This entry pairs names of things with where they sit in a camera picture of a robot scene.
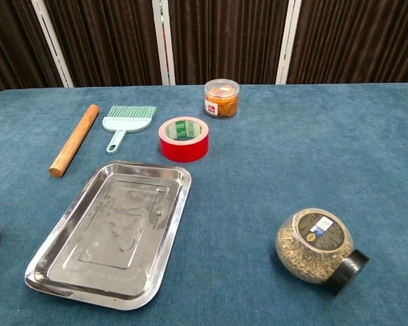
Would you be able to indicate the stainless steel rectangular tray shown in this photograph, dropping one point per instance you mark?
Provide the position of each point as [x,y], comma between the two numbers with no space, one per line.
[119,234]

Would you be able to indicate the red tape roll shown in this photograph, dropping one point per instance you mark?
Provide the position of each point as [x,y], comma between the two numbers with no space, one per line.
[187,149]

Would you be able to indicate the blue table cloth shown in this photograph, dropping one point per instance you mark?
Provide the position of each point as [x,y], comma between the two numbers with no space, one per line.
[258,190]

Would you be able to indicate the clear jar of rubber bands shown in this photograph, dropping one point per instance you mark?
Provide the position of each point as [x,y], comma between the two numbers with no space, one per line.
[221,102]

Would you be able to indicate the mint green hand brush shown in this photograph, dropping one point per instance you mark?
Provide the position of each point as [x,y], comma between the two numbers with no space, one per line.
[126,124]

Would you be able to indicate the dark brown pleated curtain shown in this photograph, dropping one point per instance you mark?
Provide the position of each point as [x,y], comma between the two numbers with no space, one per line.
[224,37]

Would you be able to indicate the wooden rolling pin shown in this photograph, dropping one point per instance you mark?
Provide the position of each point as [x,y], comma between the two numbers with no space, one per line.
[73,141]

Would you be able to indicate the round glass jar black lid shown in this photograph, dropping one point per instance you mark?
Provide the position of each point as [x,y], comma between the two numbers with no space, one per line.
[313,248]

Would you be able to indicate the white metal frame post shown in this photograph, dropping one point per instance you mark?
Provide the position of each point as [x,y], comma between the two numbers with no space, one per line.
[52,42]
[287,42]
[164,42]

